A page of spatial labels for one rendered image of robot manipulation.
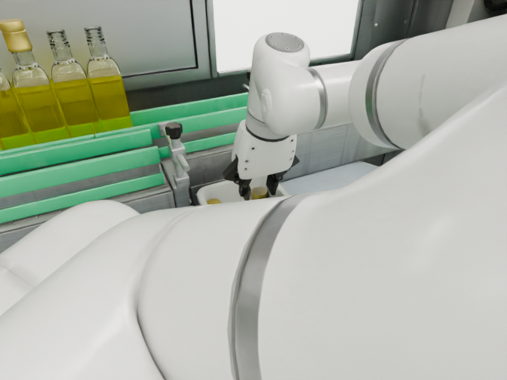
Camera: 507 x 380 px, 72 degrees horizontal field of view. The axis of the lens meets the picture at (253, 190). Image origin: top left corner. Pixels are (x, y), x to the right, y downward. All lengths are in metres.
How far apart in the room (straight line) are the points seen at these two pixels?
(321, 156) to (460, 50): 0.72
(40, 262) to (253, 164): 0.39
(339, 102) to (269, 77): 0.08
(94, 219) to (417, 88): 0.22
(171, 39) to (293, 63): 0.46
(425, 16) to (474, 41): 1.07
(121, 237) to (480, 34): 0.21
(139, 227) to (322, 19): 0.91
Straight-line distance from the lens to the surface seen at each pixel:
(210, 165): 0.79
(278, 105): 0.39
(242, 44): 0.92
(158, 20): 0.86
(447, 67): 0.24
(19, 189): 0.67
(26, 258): 0.25
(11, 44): 0.71
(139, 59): 0.87
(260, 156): 0.56
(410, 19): 1.28
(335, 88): 0.42
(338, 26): 1.05
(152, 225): 0.16
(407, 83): 0.25
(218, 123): 0.77
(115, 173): 0.66
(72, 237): 0.25
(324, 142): 0.92
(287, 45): 0.47
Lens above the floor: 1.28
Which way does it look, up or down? 37 degrees down
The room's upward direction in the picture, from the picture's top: straight up
